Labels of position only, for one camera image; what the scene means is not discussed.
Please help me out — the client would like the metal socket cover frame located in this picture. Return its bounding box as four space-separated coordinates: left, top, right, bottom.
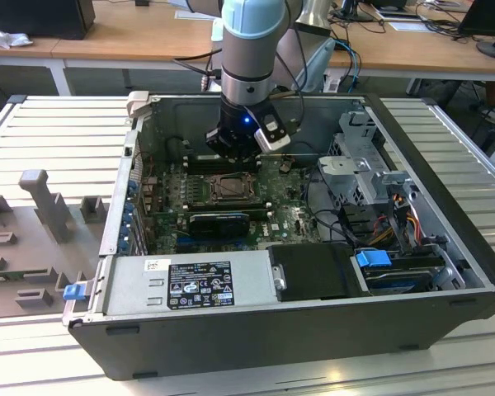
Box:
210 174 257 202

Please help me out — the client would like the black RAM slot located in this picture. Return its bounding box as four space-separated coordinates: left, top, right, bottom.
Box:
188 154 262 164
184 199 266 208
188 163 262 174
186 205 274 216

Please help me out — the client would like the CPU socket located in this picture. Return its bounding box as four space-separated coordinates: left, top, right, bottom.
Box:
207 172 260 204

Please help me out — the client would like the black cylinder component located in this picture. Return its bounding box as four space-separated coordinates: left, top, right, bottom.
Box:
166 137 186 161

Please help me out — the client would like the black graphics card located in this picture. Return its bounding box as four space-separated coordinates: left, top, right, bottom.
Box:
186 211 252 241

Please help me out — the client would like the green motherboard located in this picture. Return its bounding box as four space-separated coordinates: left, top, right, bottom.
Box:
142 158 328 255

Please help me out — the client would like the pale blue teach pendant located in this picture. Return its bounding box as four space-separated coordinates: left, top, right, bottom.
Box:
296 38 337 92

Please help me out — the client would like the grey metal drive cage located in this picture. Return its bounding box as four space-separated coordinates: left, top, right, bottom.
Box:
316 110 422 208

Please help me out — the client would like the white paper sheet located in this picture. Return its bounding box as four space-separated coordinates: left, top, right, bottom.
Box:
174 8 215 20

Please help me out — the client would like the wooden desk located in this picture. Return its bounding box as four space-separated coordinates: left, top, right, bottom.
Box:
0 0 495 83

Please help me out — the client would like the black plastic shroud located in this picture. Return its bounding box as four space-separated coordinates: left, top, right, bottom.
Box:
267 242 373 302

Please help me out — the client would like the grey power supply unit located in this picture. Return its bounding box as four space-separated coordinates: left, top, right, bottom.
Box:
87 248 282 318

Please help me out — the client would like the blue disk carrier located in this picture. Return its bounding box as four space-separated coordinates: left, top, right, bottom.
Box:
354 248 394 278

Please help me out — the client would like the black open PC case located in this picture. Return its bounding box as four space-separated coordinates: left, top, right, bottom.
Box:
61 91 495 382

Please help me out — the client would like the black hard disk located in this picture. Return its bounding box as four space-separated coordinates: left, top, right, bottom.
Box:
364 266 435 295

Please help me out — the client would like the blue plastic latch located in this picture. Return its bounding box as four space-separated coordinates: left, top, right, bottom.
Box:
63 284 86 302

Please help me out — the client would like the black computer tower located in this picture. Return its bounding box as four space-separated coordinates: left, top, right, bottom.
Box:
0 0 97 41

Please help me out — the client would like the grey parts rack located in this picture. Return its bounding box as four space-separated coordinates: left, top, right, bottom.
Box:
0 168 111 321

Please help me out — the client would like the crumpled white paper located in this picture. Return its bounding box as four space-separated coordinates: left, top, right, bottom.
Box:
0 22 35 50

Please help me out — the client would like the green RAM stick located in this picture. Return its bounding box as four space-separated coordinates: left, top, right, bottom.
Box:
0 270 28 285

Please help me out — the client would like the black monitor with stand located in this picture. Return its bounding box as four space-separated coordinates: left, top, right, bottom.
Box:
456 0 495 62

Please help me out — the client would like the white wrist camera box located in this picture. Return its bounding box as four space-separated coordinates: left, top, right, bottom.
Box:
252 115 294 154

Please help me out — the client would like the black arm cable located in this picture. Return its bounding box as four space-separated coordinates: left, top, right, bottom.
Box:
172 0 308 127

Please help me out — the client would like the beige case handle latch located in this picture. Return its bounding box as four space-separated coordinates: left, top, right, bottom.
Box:
125 91 151 121

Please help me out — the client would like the black internal cable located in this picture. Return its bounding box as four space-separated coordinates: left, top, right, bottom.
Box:
308 209 356 245

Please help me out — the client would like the blue cable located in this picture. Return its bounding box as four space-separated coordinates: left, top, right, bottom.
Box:
333 39 362 94

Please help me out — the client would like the orange yellow wire bundle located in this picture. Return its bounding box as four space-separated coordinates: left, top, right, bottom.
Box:
370 208 422 245

